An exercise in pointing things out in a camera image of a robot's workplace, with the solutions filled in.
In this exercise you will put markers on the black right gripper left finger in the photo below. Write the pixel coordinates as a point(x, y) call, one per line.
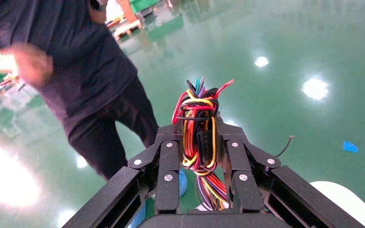
point(168, 157)

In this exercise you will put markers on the person's right hand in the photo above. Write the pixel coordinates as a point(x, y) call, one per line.
point(31, 66)

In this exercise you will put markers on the blue shoe cover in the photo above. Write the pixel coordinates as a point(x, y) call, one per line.
point(183, 182)
point(137, 217)

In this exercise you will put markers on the small blue plastic piece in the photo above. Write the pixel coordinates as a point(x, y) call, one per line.
point(350, 147)

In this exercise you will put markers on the person in black clothes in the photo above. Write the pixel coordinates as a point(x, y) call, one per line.
point(75, 47)

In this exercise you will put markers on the wooden pallet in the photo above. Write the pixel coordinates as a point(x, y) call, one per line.
point(127, 30)

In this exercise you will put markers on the green bin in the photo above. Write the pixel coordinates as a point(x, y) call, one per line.
point(143, 4)

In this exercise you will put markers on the person's left forearm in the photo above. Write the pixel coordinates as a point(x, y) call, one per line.
point(99, 14)

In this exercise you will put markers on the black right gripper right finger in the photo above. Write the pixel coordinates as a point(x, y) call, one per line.
point(242, 157)

